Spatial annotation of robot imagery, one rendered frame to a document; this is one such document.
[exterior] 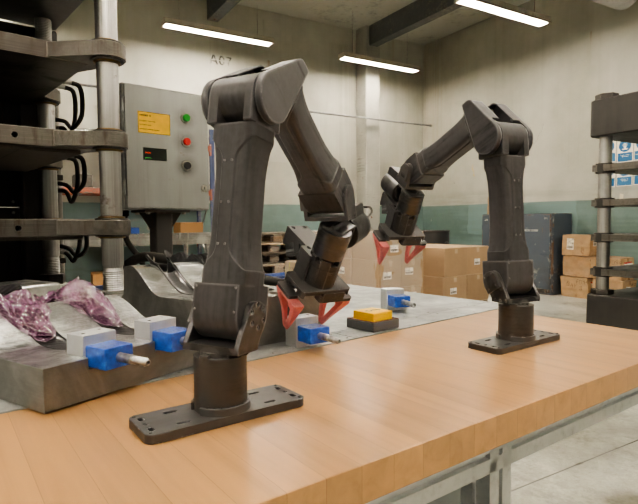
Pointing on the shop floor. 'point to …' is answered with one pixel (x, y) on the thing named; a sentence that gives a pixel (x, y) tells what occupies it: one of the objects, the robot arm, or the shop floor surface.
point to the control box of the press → (162, 159)
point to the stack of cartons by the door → (575, 264)
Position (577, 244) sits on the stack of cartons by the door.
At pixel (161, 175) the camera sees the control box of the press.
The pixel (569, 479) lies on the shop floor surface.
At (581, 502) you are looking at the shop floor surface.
